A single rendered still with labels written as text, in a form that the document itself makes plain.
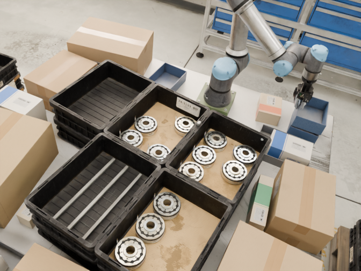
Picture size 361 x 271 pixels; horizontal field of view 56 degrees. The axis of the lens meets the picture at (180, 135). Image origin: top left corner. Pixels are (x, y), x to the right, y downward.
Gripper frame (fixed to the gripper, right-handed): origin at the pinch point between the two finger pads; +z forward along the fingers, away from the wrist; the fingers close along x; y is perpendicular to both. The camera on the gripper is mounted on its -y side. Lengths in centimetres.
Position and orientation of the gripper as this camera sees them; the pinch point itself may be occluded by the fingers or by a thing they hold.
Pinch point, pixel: (298, 106)
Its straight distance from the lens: 186.6
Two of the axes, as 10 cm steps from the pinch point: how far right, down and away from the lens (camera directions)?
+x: 9.2, 3.0, -2.4
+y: -3.8, 6.5, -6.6
